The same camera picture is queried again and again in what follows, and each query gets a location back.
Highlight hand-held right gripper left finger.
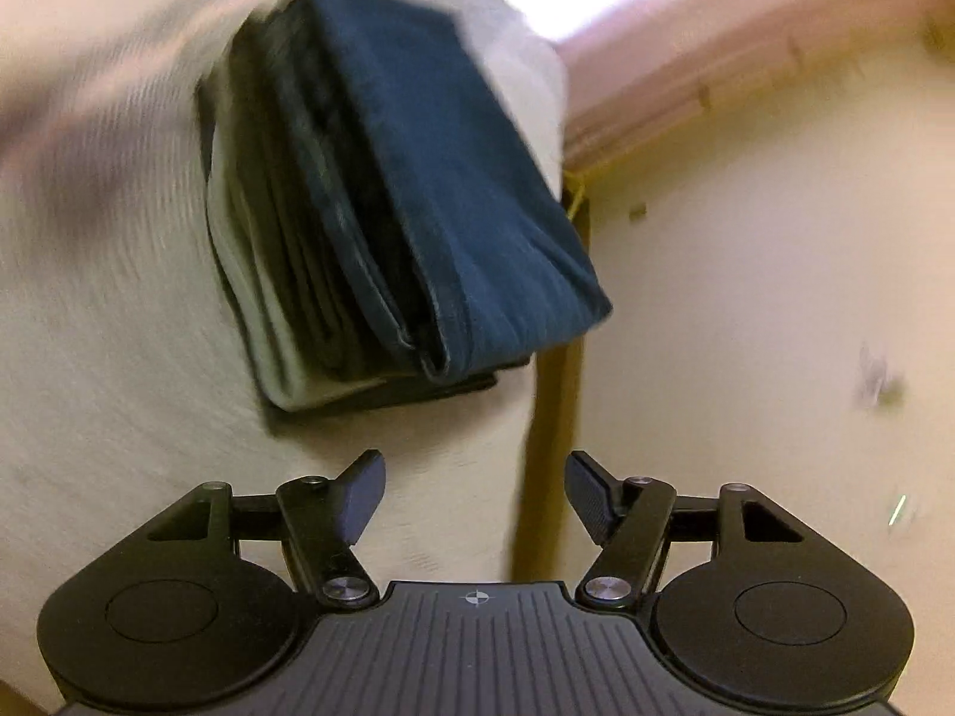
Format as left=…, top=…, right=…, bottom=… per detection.
left=147, top=449, right=387, bottom=607

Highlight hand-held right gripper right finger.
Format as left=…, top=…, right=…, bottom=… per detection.
left=565, top=451, right=811, bottom=607

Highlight dark blue jeans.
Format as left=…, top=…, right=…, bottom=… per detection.
left=287, top=0, right=614, bottom=383

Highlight blue jeans orange stitching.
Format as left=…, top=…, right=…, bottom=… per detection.
left=220, top=4, right=449, bottom=383

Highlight light grey jeans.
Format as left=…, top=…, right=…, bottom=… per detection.
left=195, top=75, right=400, bottom=413

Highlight pink bed mattress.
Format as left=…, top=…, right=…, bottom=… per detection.
left=558, top=7, right=937, bottom=174

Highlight yellow wooden bed frame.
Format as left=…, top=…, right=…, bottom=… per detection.
left=513, top=170, right=592, bottom=592

